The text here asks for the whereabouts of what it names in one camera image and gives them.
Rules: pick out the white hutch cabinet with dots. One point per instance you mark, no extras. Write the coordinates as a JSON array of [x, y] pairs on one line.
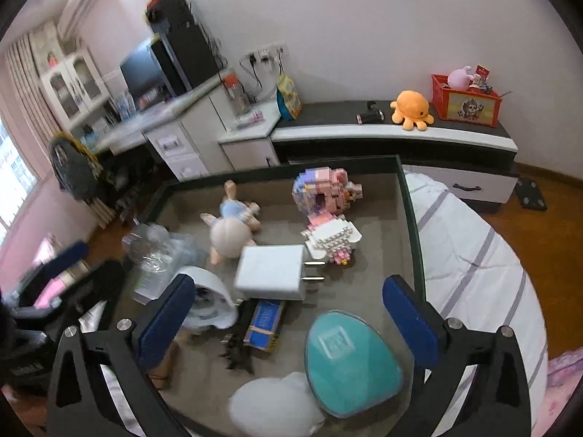
[[75, 86]]

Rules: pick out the pink printed blanket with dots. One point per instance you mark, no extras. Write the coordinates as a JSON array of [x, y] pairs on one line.
[[560, 387]]

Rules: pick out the black office chair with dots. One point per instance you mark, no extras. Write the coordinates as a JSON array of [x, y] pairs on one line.
[[123, 182]]

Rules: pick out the white air conditioner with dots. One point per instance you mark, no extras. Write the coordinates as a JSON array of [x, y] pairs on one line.
[[79, 2]]

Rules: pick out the pink pig figurine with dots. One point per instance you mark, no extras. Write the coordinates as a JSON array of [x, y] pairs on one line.
[[227, 236]]

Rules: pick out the white round gadget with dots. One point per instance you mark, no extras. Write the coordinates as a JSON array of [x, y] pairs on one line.
[[273, 405]]

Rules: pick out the black white tv stand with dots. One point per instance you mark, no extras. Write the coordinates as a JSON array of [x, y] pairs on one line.
[[387, 145]]

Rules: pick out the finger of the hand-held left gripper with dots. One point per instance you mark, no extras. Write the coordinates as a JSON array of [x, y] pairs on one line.
[[68, 257], [98, 282]]

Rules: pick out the beige curtain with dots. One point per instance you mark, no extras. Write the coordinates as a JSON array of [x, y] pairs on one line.
[[27, 68]]

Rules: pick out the black computer tower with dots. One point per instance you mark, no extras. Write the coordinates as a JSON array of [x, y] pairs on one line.
[[191, 57]]

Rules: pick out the dark printed jacket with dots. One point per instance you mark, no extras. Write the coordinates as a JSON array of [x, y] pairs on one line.
[[73, 168]]

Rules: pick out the window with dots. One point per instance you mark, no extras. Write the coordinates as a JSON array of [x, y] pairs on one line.
[[11, 168]]

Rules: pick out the small red box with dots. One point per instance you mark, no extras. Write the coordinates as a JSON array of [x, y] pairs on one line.
[[483, 73]]

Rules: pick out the pink plush toy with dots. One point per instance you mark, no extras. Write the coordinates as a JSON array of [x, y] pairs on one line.
[[457, 77]]

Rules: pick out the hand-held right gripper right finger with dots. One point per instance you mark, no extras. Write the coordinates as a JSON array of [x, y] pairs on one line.
[[410, 318]]

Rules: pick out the blue rectangular lighter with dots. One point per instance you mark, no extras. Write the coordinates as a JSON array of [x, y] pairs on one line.
[[264, 323]]

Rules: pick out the white desk with drawers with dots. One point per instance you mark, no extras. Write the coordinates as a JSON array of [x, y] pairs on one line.
[[177, 145]]

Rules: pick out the black bathroom scale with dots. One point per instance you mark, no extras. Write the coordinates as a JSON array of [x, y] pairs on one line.
[[530, 193]]

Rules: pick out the black speaker box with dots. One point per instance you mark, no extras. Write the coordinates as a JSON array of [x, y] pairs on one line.
[[171, 9]]

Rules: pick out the bottle with orange cap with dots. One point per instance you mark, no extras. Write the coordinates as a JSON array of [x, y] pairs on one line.
[[237, 93]]

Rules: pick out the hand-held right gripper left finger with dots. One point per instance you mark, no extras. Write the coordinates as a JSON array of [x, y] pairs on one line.
[[166, 318]]

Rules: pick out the black hair clip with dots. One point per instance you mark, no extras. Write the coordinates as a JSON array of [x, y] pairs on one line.
[[237, 355]]

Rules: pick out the orange octopus plush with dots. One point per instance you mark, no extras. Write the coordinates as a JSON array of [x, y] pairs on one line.
[[412, 109]]

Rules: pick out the grey storage box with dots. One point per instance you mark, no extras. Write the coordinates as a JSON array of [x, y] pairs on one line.
[[387, 236]]

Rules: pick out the white wall power outlet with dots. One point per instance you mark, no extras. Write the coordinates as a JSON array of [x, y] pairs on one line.
[[268, 50]]

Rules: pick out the clear plastic wrap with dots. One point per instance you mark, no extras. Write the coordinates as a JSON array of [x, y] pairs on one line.
[[139, 239]]

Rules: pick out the small pink doll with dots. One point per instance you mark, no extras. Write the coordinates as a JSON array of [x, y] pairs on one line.
[[52, 57]]

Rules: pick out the red printed crate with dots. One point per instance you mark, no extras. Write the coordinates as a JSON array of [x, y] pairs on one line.
[[467, 104]]

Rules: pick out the white cone-shaped plug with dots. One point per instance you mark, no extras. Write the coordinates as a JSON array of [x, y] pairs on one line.
[[209, 300]]

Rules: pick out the face mask pack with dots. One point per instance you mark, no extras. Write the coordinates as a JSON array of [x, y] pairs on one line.
[[157, 280]]

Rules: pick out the white striped tablecloth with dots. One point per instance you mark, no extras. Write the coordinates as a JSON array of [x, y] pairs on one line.
[[478, 259]]

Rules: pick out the white charger adapter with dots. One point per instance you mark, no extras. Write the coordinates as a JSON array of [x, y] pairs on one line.
[[273, 277]]

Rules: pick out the papers on side cabinet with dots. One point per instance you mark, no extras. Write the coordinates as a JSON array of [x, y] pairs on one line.
[[250, 118]]

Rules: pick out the yellow snack bag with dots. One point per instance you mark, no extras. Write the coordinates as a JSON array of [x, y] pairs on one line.
[[289, 95]]

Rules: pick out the teal egg-shaped case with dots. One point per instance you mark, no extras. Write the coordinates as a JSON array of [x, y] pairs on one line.
[[353, 364]]

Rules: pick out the black flashlight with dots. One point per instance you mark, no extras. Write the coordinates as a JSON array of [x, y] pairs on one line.
[[370, 116]]

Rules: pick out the pink bedding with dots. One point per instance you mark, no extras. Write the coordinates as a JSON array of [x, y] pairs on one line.
[[45, 298]]

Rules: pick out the black computer monitor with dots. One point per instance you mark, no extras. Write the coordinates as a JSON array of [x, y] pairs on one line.
[[141, 70]]

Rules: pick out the white pink block toy figure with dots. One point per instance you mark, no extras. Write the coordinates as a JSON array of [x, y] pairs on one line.
[[332, 241]]

